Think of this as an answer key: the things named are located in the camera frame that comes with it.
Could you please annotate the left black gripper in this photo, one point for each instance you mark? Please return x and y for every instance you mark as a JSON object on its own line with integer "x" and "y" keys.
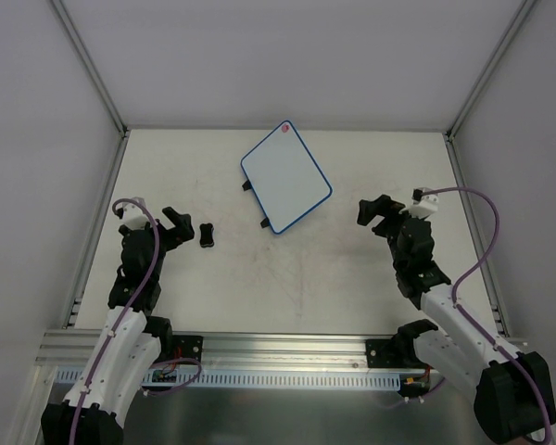
{"x": 162, "y": 235}

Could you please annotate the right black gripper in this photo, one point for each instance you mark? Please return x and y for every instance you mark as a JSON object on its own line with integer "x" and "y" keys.
{"x": 390, "y": 222}

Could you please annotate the black whiteboard eraser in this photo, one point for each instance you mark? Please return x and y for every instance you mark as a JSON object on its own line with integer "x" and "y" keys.
{"x": 206, "y": 235}

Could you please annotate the blue framed whiteboard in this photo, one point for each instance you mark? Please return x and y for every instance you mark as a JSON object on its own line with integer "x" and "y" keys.
{"x": 287, "y": 181}

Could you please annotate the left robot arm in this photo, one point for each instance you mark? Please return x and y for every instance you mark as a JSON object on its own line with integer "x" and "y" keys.
{"x": 133, "y": 339}

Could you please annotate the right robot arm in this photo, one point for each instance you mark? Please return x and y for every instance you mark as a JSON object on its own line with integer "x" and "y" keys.
{"x": 510, "y": 390}

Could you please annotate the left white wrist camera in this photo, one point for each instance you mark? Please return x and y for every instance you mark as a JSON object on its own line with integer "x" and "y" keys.
{"x": 133, "y": 216}

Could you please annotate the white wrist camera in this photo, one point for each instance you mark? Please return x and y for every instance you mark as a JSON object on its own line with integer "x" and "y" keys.
{"x": 424, "y": 203}
{"x": 133, "y": 216}

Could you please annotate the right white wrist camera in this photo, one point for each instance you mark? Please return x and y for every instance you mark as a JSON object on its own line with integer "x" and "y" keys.
{"x": 424, "y": 203}

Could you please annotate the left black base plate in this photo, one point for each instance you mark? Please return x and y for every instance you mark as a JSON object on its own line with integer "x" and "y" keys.
{"x": 187, "y": 347}

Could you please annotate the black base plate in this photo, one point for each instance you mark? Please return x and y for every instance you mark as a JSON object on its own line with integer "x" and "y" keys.
{"x": 187, "y": 347}
{"x": 391, "y": 353}

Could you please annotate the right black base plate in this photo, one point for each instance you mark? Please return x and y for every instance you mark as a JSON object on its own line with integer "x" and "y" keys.
{"x": 391, "y": 353}

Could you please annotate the aluminium mounting rail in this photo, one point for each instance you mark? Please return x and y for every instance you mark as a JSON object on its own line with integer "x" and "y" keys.
{"x": 232, "y": 351}

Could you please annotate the white slotted cable duct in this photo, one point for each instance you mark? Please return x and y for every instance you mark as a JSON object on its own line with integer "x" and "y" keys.
{"x": 259, "y": 379}

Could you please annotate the left aluminium frame post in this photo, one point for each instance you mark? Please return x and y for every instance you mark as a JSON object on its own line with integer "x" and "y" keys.
{"x": 80, "y": 48}

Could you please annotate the aluminium frame post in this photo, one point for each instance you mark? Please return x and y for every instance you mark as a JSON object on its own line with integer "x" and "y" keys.
{"x": 80, "y": 48}
{"x": 522, "y": 14}

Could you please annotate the right aluminium frame post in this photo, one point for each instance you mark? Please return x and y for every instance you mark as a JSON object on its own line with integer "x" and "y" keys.
{"x": 522, "y": 14}

